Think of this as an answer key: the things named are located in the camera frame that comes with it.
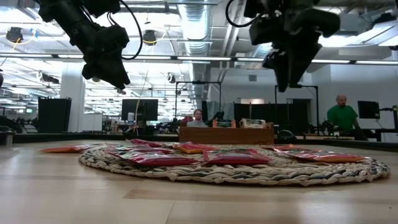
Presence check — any white square column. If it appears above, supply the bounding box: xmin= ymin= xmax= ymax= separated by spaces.
xmin=60 ymin=63 xmax=86 ymax=134

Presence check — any grey metal post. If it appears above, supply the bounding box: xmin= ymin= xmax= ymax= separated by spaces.
xmin=4 ymin=129 xmax=16 ymax=146

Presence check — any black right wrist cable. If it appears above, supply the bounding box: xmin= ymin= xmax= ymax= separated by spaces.
xmin=224 ymin=0 xmax=259 ymax=29

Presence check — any beige tea bag packet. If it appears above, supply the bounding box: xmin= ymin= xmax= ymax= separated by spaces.
xmin=240 ymin=117 xmax=267 ymax=129

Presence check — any long ceiling light strip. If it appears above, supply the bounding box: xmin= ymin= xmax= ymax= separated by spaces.
xmin=0 ymin=53 xmax=398 ymax=65

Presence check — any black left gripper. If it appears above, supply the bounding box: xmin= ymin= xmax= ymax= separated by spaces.
xmin=82 ymin=25 xmax=131 ymax=90

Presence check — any person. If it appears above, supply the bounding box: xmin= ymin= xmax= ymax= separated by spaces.
xmin=326 ymin=94 xmax=368 ymax=141
xmin=186 ymin=108 xmax=208 ymax=128

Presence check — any black partition screen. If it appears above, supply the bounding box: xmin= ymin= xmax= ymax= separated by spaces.
xmin=233 ymin=98 xmax=312 ymax=131

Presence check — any black workbench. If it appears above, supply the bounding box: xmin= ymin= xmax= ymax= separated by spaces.
xmin=303 ymin=126 xmax=398 ymax=143

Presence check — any red tea bag packet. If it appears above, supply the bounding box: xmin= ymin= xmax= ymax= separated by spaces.
xmin=203 ymin=148 xmax=273 ymax=166
xmin=129 ymin=138 xmax=164 ymax=148
xmin=104 ymin=143 xmax=175 ymax=156
xmin=105 ymin=150 xmax=198 ymax=167

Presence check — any round woven placemat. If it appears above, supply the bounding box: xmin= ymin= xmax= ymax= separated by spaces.
xmin=78 ymin=141 xmax=391 ymax=187

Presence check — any wooden compartment tray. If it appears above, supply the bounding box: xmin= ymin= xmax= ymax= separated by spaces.
xmin=178 ymin=121 xmax=275 ymax=146

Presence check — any black slanted equipment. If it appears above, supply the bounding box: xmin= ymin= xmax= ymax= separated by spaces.
xmin=0 ymin=115 xmax=22 ymax=133

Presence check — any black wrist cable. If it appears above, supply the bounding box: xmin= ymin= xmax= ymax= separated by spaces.
xmin=107 ymin=0 xmax=144 ymax=61
xmin=224 ymin=0 xmax=259 ymax=29

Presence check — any black round ceiling device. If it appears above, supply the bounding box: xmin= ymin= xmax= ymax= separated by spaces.
xmin=142 ymin=29 xmax=158 ymax=47
xmin=6 ymin=26 xmax=25 ymax=44

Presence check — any black frame stand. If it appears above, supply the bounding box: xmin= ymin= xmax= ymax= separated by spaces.
xmin=175 ymin=80 xmax=223 ymax=125
xmin=274 ymin=83 xmax=320 ymax=128

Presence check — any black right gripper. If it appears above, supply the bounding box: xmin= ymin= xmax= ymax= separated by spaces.
xmin=248 ymin=9 xmax=341 ymax=93

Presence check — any black computer monitor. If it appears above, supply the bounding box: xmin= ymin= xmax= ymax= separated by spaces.
xmin=357 ymin=100 xmax=381 ymax=119
xmin=121 ymin=98 xmax=159 ymax=122

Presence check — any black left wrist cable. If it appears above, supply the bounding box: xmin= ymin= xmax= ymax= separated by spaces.
xmin=107 ymin=0 xmax=144 ymax=61

